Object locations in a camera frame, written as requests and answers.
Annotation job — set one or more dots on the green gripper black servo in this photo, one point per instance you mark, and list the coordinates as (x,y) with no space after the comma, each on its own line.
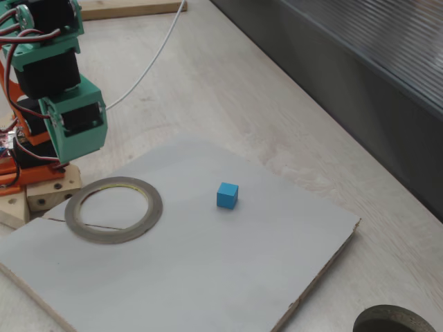
(80,120)

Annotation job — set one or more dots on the blue cube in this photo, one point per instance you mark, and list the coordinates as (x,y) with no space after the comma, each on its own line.
(226,197)

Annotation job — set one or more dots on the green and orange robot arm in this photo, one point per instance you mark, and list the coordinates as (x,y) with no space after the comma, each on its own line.
(34,55)

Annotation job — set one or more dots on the red circuit board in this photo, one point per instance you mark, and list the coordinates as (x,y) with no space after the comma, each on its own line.
(7,140)

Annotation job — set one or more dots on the wooden block with screws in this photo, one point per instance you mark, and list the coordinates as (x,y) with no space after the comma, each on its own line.
(48,195)

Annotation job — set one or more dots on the plain wooden block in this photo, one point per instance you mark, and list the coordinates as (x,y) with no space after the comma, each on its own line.
(12,209)

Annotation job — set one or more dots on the wooden plank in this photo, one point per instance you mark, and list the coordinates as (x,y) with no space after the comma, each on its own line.
(138,10)

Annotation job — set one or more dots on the grey painted plywood board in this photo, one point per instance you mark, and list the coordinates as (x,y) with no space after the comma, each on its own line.
(207,269)

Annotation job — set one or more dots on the grey ribbed metal rail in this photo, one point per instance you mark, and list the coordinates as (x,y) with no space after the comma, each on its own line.
(398,41)

